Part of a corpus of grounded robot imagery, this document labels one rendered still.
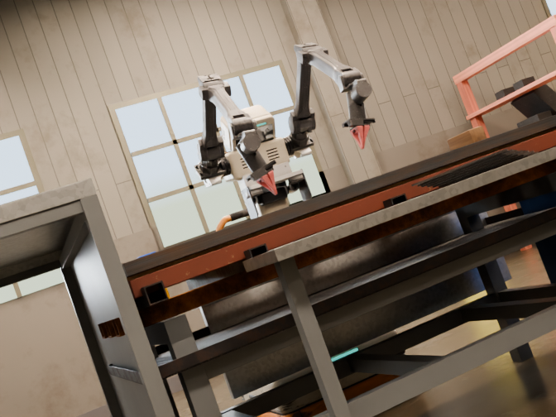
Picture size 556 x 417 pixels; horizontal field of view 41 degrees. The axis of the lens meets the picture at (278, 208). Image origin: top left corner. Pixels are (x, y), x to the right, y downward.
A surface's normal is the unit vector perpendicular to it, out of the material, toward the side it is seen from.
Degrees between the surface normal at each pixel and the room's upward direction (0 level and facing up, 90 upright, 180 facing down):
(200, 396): 90
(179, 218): 90
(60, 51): 90
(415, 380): 90
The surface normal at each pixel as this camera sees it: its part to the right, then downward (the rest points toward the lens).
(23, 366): 0.30, -0.17
